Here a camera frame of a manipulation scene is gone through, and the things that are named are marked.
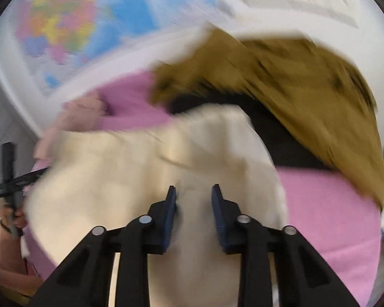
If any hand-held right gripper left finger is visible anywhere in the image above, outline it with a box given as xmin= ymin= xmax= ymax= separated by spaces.
xmin=29 ymin=185 xmax=178 ymax=307

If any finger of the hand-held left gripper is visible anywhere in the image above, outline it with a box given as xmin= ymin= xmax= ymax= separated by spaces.
xmin=0 ymin=167 xmax=50 ymax=199

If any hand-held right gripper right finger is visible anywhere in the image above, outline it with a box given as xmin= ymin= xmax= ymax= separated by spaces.
xmin=211 ymin=184 xmax=360 ymax=307

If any cream garment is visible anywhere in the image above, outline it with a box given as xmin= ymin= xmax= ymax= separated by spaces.
xmin=21 ymin=104 xmax=290 ymax=307

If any person's left forearm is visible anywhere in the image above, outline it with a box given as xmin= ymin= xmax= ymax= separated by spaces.
xmin=0 ymin=227 xmax=45 ymax=298

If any person's left hand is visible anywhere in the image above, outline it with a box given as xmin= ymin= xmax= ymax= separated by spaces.
xmin=0 ymin=203 xmax=29 ymax=235

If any light pink cloth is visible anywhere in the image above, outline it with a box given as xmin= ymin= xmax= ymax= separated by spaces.
xmin=34 ymin=91 xmax=114 ymax=162

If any black garment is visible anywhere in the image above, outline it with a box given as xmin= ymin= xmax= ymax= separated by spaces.
xmin=168 ymin=88 xmax=335 ymax=171

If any mustard brown garment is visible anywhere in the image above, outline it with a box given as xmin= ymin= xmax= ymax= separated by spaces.
xmin=150 ymin=27 xmax=384 ymax=212

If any colourful wall map poster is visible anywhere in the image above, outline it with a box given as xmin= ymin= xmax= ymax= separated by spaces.
xmin=0 ymin=0 xmax=237 ymax=98

